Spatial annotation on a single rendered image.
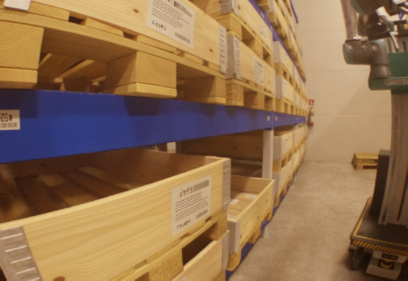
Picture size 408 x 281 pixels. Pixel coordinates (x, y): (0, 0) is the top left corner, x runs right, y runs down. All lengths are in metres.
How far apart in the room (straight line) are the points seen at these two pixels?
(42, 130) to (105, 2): 0.29
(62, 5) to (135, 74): 0.23
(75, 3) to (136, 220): 0.48
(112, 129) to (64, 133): 0.12
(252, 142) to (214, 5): 1.32
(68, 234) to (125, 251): 0.15
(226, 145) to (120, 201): 1.73
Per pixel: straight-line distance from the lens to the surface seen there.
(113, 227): 0.47
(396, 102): 1.71
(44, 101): 0.44
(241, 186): 1.86
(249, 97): 1.27
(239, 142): 2.03
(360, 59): 1.54
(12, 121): 0.43
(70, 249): 0.44
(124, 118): 0.53
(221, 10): 1.10
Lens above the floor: 1.12
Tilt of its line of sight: 2 degrees down
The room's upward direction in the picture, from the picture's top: 1 degrees counter-clockwise
